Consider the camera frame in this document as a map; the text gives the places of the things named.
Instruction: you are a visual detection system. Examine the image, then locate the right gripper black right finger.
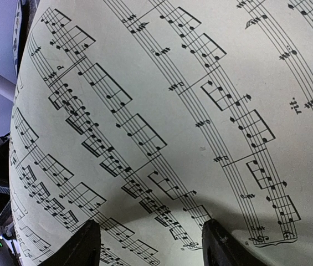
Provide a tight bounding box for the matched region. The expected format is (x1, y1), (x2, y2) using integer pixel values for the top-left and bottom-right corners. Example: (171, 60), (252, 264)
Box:
(202, 219), (264, 266)

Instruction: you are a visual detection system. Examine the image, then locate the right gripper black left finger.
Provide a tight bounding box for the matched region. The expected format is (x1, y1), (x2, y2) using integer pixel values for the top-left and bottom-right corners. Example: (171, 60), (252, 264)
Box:
(41, 219), (101, 266)

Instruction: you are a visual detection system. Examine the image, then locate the yellow sheet music page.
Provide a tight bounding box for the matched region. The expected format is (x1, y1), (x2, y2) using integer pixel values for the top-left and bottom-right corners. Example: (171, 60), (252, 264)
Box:
(9, 1), (313, 265)

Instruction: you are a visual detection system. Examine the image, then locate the floral square ceramic plate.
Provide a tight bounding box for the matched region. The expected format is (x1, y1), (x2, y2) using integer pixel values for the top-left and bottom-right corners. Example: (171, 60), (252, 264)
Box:
(12, 0), (23, 76)

